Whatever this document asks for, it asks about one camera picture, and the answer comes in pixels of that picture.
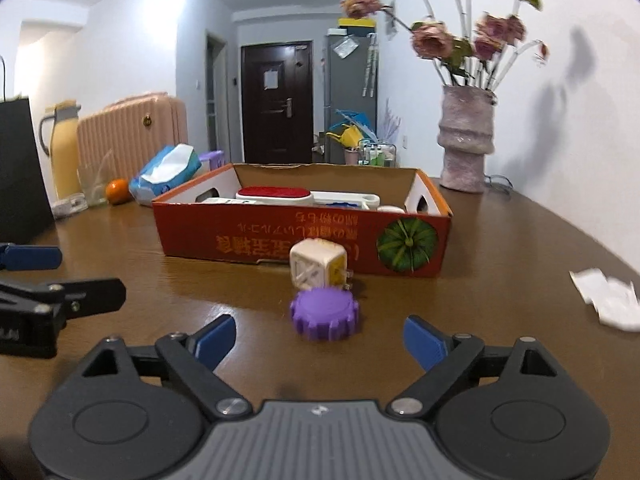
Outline grey cable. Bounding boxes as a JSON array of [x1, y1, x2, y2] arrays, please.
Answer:
[[482, 174, 517, 194]]

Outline yellow watering can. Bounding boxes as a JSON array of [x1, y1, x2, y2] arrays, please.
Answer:
[[326, 125, 364, 151]]

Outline purple gear-shaped cap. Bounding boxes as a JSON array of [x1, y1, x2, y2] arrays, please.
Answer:
[[290, 287, 361, 342]]

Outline purple cup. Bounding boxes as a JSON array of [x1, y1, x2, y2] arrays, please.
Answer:
[[200, 150, 226, 177]]

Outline dried pink flowers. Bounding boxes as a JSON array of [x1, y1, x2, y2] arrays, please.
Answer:
[[340, 0, 559, 92]]

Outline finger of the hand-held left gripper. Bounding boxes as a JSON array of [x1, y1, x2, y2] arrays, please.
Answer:
[[0, 276, 127, 322], [0, 242, 64, 272]]

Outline cream cube plug adapter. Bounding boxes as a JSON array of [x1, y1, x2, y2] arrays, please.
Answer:
[[289, 238, 355, 291]]

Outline yellow thermos jug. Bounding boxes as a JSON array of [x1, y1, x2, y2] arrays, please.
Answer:
[[40, 101, 84, 201]]

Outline white power strip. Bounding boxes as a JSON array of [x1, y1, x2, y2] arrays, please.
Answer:
[[51, 195, 89, 220]]

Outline yellow box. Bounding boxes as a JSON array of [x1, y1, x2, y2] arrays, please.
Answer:
[[337, 17, 376, 36]]

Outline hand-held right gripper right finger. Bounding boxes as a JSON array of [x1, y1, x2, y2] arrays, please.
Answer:
[[387, 315, 559, 419]]

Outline pink textured vase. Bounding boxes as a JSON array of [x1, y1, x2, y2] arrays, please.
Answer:
[[436, 85, 499, 194]]

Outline red brush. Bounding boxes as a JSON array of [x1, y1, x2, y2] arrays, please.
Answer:
[[236, 186, 312, 206]]

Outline white flat plastic item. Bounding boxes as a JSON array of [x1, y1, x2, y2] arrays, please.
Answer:
[[310, 191, 381, 209]]

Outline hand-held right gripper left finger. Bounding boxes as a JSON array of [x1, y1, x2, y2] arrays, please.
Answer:
[[81, 314, 251, 419]]

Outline black bag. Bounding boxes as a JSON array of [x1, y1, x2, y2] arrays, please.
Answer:
[[0, 97, 56, 244]]

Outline crumpled white tissue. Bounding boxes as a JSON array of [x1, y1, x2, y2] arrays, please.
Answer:
[[569, 268, 640, 334]]

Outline red cardboard box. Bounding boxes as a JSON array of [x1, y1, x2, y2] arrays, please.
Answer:
[[151, 162, 454, 279]]

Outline clear drinking glass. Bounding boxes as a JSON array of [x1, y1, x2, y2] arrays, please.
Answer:
[[77, 159, 114, 209]]

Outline blue tissue pack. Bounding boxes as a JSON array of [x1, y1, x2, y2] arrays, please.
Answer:
[[129, 144, 203, 201]]

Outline rack of small bottles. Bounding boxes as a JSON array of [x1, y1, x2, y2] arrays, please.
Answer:
[[358, 140, 397, 167]]

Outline dark brown door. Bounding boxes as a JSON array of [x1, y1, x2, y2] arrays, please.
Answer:
[[240, 41, 315, 165]]

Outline orange fruit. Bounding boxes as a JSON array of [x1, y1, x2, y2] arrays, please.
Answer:
[[105, 178, 132, 206]]

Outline grey refrigerator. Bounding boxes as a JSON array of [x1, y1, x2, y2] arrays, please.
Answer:
[[322, 30, 379, 164]]

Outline pink ribbed suitcase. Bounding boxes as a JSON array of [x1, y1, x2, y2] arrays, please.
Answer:
[[76, 91, 189, 182]]

